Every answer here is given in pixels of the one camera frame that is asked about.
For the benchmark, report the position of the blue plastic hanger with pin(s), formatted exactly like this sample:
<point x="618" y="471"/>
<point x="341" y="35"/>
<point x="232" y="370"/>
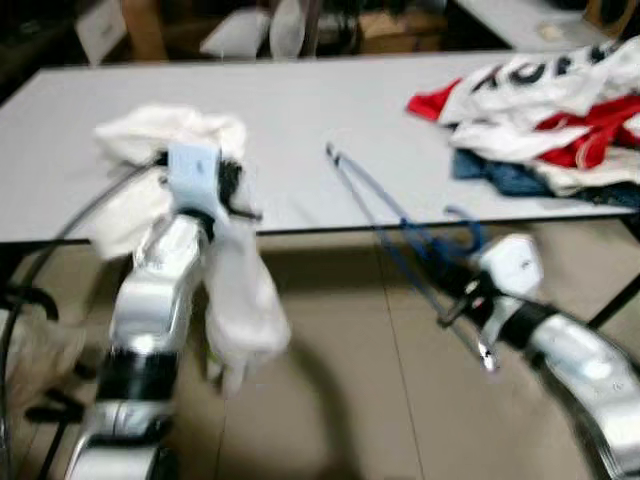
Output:
<point x="425" y="243"/>

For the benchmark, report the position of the cream garment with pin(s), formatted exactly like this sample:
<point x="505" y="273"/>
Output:
<point x="590" y="180"/>

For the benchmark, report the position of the black table leg frame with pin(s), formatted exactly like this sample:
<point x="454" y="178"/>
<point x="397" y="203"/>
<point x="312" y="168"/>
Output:
<point x="615" y="300"/>

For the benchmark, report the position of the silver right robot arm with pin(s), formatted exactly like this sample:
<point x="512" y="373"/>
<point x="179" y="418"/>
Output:
<point x="585" y="365"/>

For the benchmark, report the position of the brown wooden chair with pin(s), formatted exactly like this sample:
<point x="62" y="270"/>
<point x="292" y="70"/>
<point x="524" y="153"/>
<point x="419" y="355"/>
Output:
<point x="615" y="15"/>

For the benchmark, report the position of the white plastic bag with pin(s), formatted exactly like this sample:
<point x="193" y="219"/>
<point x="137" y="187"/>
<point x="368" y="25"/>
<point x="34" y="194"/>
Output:
<point x="235" y="35"/>
<point x="286" y="28"/>

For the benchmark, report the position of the white red black-lettered shirt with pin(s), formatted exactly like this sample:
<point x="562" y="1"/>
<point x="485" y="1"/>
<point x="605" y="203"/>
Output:
<point x="500" y="105"/>

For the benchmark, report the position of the brown cardboard box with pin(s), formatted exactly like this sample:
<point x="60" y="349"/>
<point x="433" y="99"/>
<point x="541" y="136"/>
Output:
<point x="400" y="32"/>

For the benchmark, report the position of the red and white garment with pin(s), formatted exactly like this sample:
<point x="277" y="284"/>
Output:
<point x="590" y="140"/>

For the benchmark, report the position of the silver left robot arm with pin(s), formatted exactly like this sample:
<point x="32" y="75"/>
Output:
<point x="150" y="290"/>

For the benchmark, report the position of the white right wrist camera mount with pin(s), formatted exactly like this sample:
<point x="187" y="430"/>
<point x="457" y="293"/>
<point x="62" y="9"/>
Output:
<point x="512" y="265"/>

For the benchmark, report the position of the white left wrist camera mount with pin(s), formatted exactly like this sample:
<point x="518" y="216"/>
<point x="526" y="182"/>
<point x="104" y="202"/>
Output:
<point x="192" y="175"/>

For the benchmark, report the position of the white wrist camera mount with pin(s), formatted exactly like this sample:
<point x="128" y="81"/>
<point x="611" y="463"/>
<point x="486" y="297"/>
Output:
<point x="512" y="265"/>
<point x="192" y="175"/>

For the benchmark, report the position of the white paper sign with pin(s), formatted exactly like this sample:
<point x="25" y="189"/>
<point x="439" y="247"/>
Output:
<point x="100" y="30"/>

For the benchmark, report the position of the blue jeans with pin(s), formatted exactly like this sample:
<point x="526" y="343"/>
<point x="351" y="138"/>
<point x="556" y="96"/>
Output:
<point x="510" y="180"/>

